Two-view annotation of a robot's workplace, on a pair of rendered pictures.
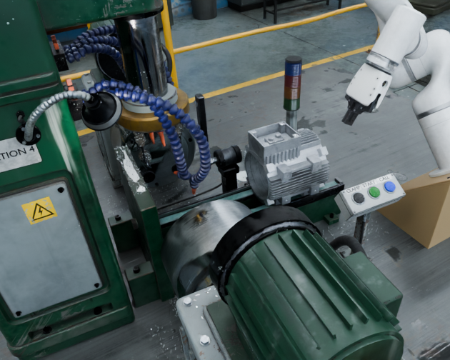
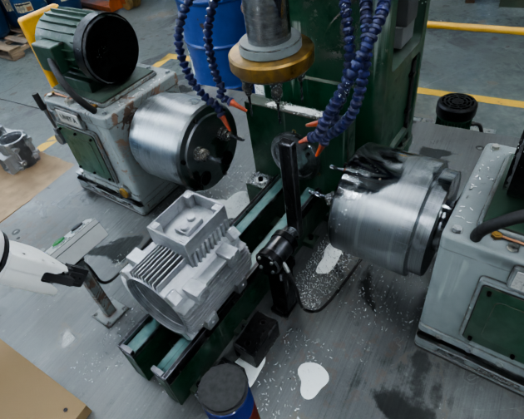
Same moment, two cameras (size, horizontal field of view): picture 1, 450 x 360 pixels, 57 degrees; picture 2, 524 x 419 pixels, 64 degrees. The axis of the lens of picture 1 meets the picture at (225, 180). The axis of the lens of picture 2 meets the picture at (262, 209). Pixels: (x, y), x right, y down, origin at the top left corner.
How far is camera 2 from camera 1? 1.66 m
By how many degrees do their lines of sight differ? 95
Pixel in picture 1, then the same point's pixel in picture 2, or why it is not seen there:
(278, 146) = (174, 207)
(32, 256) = not seen: hidden behind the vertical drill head
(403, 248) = (54, 352)
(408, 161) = not seen: outside the picture
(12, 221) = not seen: hidden behind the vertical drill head
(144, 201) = (256, 99)
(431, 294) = (35, 307)
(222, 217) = (177, 105)
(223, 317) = (140, 71)
